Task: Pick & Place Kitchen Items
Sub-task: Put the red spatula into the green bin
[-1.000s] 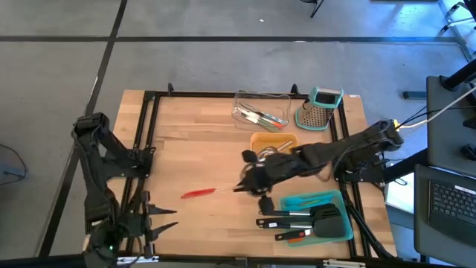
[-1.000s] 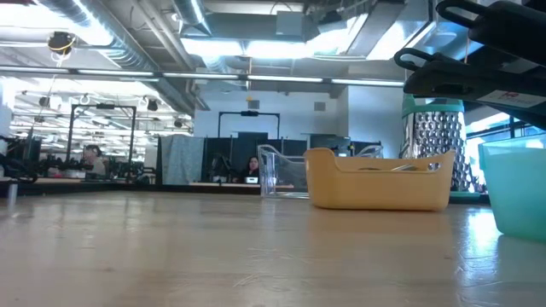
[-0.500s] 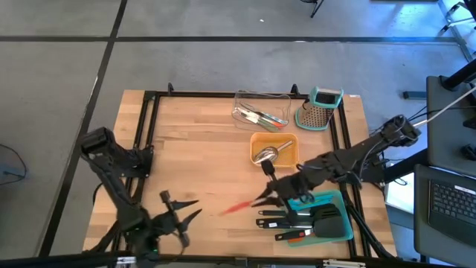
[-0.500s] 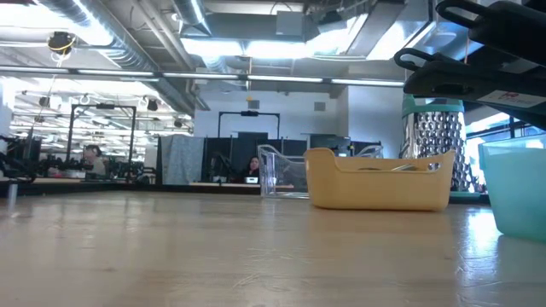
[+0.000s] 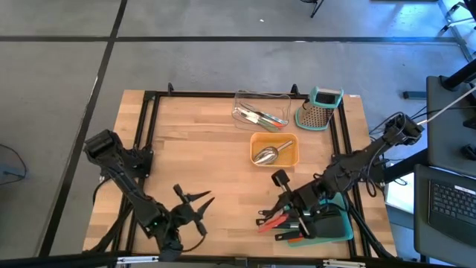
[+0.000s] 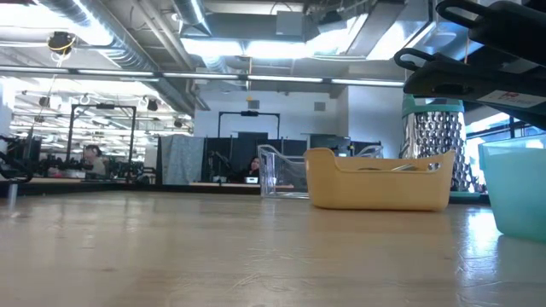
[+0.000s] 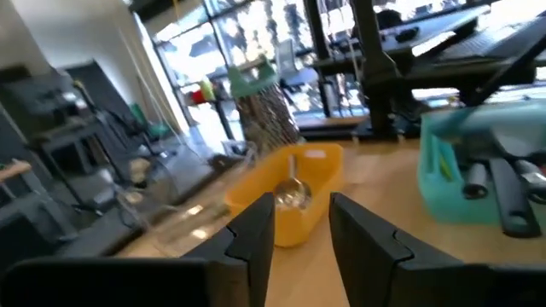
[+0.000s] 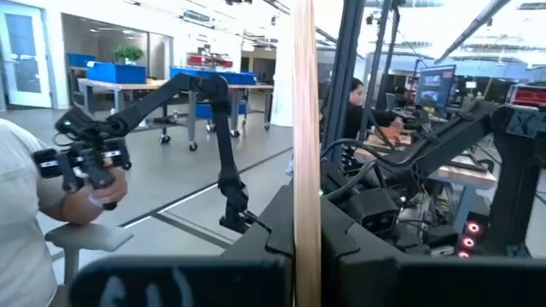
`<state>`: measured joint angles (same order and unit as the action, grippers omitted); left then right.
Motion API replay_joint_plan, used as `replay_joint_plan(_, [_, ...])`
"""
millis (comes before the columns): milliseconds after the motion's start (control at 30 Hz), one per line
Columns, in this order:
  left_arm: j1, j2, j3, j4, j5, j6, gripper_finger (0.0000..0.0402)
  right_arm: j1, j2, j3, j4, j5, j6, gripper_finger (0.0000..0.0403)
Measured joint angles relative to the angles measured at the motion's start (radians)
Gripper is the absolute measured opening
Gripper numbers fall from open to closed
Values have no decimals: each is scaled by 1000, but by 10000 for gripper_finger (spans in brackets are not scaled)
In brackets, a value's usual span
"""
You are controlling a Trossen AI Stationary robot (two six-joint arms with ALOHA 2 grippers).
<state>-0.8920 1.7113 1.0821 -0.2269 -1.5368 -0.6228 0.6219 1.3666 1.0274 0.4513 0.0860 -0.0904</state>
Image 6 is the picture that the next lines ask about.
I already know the person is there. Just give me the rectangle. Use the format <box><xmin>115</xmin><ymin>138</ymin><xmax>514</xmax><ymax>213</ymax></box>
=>
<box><xmin>83</xmin><ymin>143</ymin><xmax>107</xmax><ymax>178</ymax></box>
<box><xmin>238</xmin><ymin>155</ymin><xmax>262</xmax><ymax>184</ymax></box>

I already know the black gantry frame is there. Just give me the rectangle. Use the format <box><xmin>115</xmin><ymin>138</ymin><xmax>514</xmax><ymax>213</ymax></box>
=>
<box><xmin>65</xmin><ymin>103</ymin><xmax>138</xmax><ymax>171</ymax></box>
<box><xmin>217</xmin><ymin>110</ymin><xmax>282</xmax><ymax>140</ymax></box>

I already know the black aluminium table frame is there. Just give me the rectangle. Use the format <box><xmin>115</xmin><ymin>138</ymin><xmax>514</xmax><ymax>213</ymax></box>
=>
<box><xmin>0</xmin><ymin>181</ymin><xmax>308</xmax><ymax>197</ymax></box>

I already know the translucent teal plastic bin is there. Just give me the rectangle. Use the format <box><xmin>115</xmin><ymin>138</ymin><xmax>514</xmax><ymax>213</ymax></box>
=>
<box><xmin>477</xmin><ymin>134</ymin><xmax>546</xmax><ymax>244</ymax></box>

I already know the grey fabric partition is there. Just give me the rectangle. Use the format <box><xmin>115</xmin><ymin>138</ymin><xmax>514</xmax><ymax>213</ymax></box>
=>
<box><xmin>157</xmin><ymin>134</ymin><xmax>206</xmax><ymax>186</ymax></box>

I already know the clear plastic bin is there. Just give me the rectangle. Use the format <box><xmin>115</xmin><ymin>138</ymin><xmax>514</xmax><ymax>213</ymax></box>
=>
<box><xmin>257</xmin><ymin>143</ymin><xmax>384</xmax><ymax>200</ymax></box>

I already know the black partition screen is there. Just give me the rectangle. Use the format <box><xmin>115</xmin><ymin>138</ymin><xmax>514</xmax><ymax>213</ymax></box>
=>
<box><xmin>203</xmin><ymin>136</ymin><xmax>309</xmax><ymax>182</ymax></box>
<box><xmin>309</xmin><ymin>134</ymin><xmax>385</xmax><ymax>159</ymax></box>

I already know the yellow plastic bin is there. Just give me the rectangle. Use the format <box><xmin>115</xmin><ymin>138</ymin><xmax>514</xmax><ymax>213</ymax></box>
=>
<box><xmin>303</xmin><ymin>147</ymin><xmax>456</xmax><ymax>212</ymax></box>

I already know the black ceiling cable reel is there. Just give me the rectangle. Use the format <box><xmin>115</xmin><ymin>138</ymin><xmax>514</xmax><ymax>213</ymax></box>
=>
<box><xmin>45</xmin><ymin>30</ymin><xmax>78</xmax><ymax>57</ymax></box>

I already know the steel box grater teal trim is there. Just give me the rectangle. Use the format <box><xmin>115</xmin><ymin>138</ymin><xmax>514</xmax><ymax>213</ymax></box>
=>
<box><xmin>398</xmin><ymin>94</ymin><xmax>483</xmax><ymax>204</ymax></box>

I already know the grey ceiling unit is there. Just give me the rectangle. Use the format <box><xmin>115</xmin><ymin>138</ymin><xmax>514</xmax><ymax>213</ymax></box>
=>
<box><xmin>275</xmin><ymin>10</ymin><xmax>309</xmax><ymax>43</ymax></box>

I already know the silver ventilation duct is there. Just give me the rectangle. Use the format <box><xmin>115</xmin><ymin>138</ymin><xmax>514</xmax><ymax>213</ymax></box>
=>
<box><xmin>36</xmin><ymin>0</ymin><xmax>197</xmax><ymax>116</ymax></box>

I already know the metal ceiling duct box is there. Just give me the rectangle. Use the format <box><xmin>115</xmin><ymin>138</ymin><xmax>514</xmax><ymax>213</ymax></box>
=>
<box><xmin>345</xmin><ymin>0</ymin><xmax>485</xmax><ymax>61</ymax></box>

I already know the long ceiling light strip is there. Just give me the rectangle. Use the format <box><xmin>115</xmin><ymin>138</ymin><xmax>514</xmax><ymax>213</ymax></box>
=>
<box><xmin>0</xmin><ymin>65</ymin><xmax>407</xmax><ymax>89</ymax></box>

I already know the metal scoop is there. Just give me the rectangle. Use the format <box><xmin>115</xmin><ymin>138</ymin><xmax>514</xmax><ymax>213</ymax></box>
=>
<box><xmin>357</xmin><ymin>163</ymin><xmax>430</xmax><ymax>172</ymax></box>

